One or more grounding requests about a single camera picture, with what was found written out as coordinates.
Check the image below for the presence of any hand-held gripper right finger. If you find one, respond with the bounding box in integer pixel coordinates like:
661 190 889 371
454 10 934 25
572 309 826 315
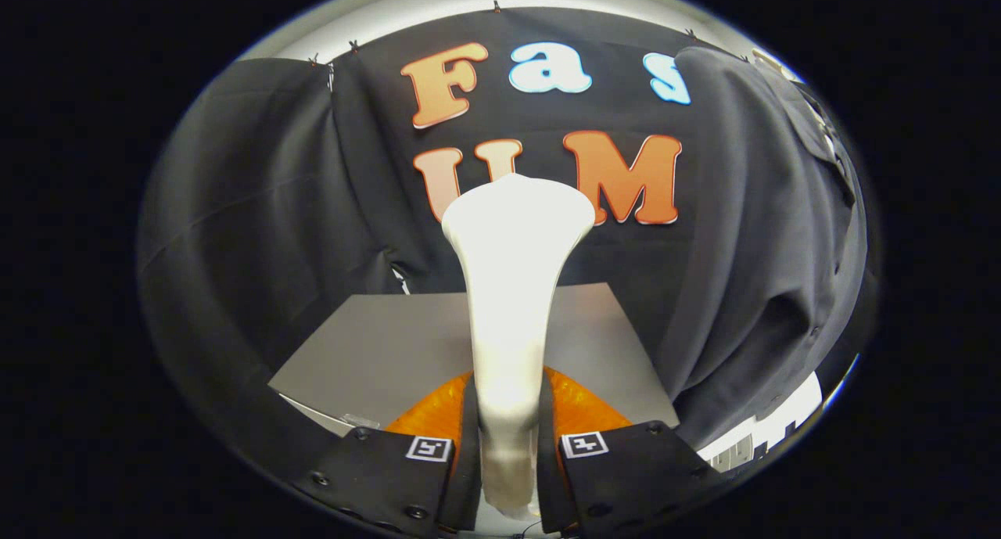
536 367 724 537

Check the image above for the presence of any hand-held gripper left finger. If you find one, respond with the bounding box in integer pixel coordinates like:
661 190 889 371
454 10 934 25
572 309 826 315
293 371 483 537

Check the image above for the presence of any white garment steamer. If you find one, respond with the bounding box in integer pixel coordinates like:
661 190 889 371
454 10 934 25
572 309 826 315
440 173 597 520

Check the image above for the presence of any grey button shirt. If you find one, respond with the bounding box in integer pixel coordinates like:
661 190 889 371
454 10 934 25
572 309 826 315
653 46 869 450

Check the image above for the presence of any grey drawer cabinet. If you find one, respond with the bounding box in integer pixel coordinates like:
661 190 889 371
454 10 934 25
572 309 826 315
268 282 680 438

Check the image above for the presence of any black backdrop cloth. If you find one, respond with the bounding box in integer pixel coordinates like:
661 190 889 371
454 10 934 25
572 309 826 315
141 7 783 477

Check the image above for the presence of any row of black cloth clips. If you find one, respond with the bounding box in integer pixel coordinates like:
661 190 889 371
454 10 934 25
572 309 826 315
307 0 701 66

